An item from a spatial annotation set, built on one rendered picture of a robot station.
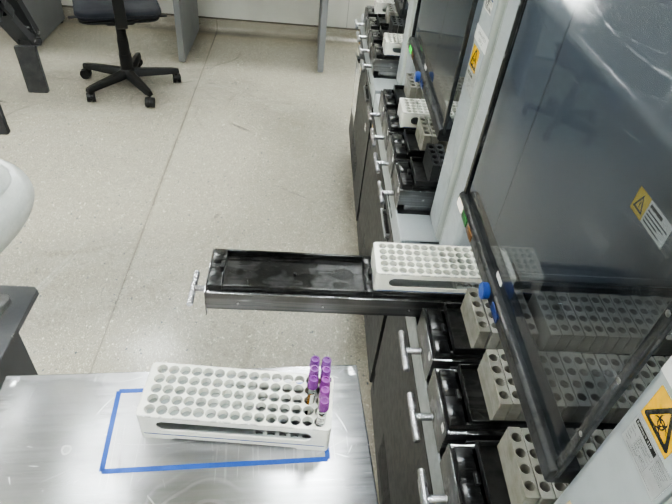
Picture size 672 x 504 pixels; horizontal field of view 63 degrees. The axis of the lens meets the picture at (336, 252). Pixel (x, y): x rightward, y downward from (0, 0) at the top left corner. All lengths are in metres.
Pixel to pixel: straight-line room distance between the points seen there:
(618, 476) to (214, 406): 0.56
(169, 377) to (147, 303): 1.35
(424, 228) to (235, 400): 0.78
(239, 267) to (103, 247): 1.41
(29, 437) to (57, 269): 1.55
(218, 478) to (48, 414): 0.30
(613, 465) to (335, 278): 0.69
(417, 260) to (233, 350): 1.05
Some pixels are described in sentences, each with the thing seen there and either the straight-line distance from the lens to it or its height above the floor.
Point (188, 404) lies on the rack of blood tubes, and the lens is 0.92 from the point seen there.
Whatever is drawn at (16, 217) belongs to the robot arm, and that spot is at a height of 0.86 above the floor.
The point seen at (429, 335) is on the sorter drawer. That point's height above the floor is 0.80.
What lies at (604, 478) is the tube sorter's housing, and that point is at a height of 1.06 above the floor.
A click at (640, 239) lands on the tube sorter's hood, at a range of 0.64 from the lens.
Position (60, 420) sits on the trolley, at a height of 0.82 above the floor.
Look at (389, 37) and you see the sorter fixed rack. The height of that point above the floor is 0.86.
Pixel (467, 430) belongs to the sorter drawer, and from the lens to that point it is 1.02.
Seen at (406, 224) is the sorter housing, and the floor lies 0.73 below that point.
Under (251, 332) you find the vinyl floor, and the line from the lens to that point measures 2.13.
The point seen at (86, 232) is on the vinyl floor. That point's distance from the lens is 2.66.
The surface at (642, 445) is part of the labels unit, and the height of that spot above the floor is 1.15.
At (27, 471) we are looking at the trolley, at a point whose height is 0.82.
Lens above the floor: 1.64
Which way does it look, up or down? 42 degrees down
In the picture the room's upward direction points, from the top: 7 degrees clockwise
